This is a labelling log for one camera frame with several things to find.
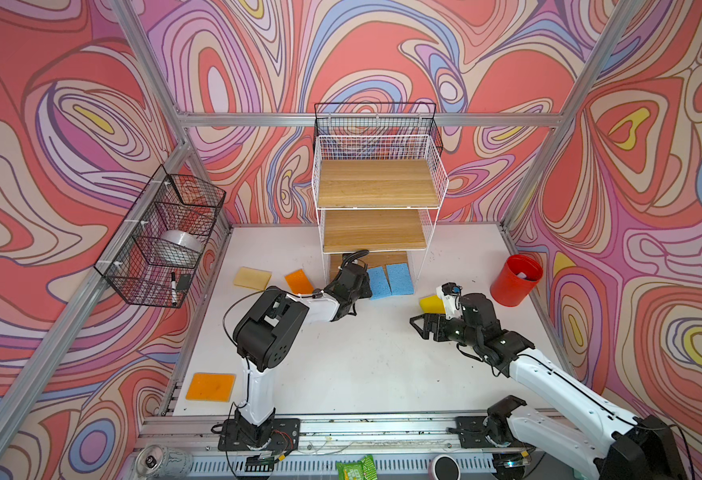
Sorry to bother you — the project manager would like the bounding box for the black wire basket left wall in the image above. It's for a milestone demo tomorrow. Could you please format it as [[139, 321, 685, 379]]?
[[95, 166, 226, 308]]

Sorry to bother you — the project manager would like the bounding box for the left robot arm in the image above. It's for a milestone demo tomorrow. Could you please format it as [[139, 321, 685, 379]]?
[[233, 261, 372, 427]]

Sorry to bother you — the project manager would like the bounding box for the red plastic cup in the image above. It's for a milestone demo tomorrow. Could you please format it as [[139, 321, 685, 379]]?
[[490, 254, 543, 307]]

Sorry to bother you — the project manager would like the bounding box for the black round speaker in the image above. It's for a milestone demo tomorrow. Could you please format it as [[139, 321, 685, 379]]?
[[428, 455, 461, 480]]

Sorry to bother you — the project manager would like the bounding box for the silver drink can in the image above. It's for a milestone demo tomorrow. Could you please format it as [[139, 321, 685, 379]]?
[[134, 445, 194, 479]]

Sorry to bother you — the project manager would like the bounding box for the black marker in basket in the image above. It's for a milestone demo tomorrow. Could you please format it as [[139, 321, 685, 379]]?
[[170, 271, 178, 308]]

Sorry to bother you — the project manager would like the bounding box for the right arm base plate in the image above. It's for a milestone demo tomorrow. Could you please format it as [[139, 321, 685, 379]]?
[[446, 415, 541, 451]]

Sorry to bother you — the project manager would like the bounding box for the green wipes packet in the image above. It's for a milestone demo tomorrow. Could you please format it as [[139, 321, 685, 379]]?
[[336, 455, 378, 480]]

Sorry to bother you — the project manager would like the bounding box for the yellow sponge near shelf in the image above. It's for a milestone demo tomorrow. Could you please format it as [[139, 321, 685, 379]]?
[[419, 295, 445, 314]]

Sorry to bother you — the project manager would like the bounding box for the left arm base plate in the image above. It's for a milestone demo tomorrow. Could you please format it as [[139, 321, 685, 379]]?
[[217, 418, 301, 453]]

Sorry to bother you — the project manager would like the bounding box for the beige sponge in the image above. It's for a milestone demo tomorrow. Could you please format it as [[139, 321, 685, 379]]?
[[233, 267, 272, 291]]

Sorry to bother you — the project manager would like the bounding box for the black wire basket wall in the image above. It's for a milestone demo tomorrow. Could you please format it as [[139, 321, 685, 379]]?
[[313, 100, 442, 171], [95, 166, 226, 308]]

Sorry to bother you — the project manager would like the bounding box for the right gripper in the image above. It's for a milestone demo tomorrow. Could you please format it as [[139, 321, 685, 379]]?
[[409, 312, 481, 347]]

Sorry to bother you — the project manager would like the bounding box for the silver tape roll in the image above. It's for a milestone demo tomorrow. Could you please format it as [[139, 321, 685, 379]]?
[[150, 230, 203, 269]]

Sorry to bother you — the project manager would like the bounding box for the black wire basket back wall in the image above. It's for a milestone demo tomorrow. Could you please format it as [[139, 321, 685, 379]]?
[[313, 100, 442, 171]]

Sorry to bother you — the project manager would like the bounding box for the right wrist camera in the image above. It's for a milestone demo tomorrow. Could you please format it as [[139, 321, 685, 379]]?
[[437, 282, 462, 319]]

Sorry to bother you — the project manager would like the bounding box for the white wire wooden shelf rack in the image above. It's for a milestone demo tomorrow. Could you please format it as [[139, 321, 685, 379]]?
[[311, 134, 448, 281]]

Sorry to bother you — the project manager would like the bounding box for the blue sponge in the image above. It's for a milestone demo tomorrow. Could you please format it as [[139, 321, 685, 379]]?
[[386, 263, 414, 296], [367, 266, 392, 300]]

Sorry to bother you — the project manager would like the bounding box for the orange flat sponge front left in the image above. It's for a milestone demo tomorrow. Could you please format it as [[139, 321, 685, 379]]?
[[185, 372, 236, 402]]

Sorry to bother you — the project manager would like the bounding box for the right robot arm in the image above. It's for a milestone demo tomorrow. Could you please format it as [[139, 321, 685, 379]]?
[[409, 283, 688, 479]]

